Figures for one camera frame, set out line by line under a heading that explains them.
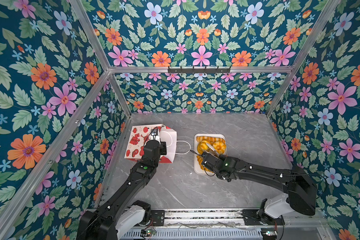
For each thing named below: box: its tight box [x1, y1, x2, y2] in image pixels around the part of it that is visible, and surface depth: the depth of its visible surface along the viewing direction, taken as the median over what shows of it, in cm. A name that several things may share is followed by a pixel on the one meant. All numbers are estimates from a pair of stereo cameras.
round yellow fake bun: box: [197, 141, 209, 155], surface depth 93 cm
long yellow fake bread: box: [196, 136, 226, 143], surface depth 103 cm
